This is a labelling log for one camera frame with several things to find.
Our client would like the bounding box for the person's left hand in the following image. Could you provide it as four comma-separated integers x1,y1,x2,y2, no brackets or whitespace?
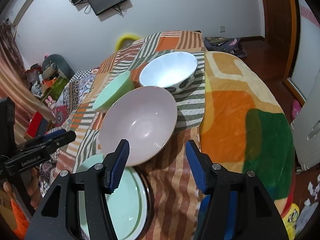
26,167,46,210

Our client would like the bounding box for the white air conditioner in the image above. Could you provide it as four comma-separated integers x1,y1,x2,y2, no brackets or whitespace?
0,0,48,22

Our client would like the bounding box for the brown curtain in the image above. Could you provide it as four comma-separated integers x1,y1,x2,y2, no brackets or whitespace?
0,20,54,145

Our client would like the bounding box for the patterned quilt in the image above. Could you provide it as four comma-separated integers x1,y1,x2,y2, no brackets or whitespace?
37,69,100,188

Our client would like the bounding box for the green plate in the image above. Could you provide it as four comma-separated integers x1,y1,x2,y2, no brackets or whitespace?
75,154,148,240

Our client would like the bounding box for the pink slipper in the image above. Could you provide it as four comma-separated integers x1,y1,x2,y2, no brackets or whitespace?
291,99,303,119

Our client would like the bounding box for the orange cloth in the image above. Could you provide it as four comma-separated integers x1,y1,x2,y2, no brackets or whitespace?
10,200,30,233

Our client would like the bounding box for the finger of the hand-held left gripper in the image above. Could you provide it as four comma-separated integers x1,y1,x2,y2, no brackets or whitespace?
17,130,77,153
24,128,67,148

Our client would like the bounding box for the pile of household clutter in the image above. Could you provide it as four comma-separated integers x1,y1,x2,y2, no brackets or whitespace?
25,64,50,93

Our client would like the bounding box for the dark bag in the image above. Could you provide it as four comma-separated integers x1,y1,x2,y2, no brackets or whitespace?
204,37,247,57

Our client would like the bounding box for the green bag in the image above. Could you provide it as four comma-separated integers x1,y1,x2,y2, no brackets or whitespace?
41,76,69,100

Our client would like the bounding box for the green bowl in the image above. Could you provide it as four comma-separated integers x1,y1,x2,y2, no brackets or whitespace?
94,70,135,111

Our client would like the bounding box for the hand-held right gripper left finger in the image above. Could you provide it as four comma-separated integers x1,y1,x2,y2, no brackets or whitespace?
25,139,130,240

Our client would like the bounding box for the pink rabbit toy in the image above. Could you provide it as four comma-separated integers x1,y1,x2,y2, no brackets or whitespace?
45,96,57,109

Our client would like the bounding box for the white suitcase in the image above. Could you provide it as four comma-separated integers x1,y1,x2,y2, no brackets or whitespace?
291,77,320,173

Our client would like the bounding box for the yellow hoop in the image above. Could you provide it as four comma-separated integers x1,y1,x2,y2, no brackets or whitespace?
115,32,142,52

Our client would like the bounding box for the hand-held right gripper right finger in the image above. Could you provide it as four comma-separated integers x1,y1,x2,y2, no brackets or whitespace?
185,139,297,240

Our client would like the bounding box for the white spotted bowl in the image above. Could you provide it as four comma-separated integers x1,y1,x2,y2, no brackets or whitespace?
139,51,198,95

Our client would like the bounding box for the brown wooden door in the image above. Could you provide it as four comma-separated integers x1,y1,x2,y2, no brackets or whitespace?
257,0,300,80

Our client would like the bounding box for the red box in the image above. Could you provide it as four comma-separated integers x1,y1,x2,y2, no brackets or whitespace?
25,111,44,138

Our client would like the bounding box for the striped patchwork cloth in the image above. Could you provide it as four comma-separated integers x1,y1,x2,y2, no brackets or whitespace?
56,31,208,240

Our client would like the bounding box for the pink bowl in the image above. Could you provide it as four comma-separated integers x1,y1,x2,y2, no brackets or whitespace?
99,86,178,167

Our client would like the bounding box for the orange and green blanket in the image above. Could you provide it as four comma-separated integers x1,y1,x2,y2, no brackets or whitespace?
199,51,295,215

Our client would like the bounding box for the grey cloth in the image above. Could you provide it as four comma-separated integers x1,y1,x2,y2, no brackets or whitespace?
292,200,320,233

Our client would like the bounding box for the grey plush pillow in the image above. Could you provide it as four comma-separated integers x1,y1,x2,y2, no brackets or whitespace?
41,54,73,79

